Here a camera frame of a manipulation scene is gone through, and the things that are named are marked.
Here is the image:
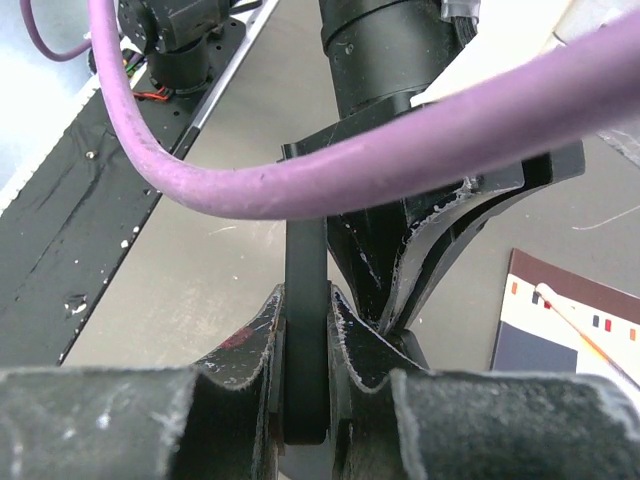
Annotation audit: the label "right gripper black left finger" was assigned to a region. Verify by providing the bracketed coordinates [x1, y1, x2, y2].
[1, 286, 284, 479]

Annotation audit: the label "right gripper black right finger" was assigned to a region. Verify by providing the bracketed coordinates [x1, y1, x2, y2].
[327, 288, 639, 479]

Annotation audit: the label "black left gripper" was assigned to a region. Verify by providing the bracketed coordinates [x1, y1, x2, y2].
[277, 94, 582, 334]

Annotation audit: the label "black smartphone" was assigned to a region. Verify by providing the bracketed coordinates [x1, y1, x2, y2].
[279, 215, 334, 480]

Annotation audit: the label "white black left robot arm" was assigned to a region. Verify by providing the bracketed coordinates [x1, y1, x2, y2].
[117, 1, 585, 334]

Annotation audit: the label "colourful patchwork placemat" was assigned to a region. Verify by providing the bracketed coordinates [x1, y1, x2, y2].
[491, 249, 639, 400]

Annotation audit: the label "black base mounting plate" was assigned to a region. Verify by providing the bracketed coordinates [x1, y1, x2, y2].
[0, 0, 281, 369]

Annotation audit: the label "pink handled fork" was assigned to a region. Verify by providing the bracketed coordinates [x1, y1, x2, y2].
[535, 283, 639, 392]

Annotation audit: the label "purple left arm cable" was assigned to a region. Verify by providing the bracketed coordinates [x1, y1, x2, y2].
[19, 0, 640, 222]

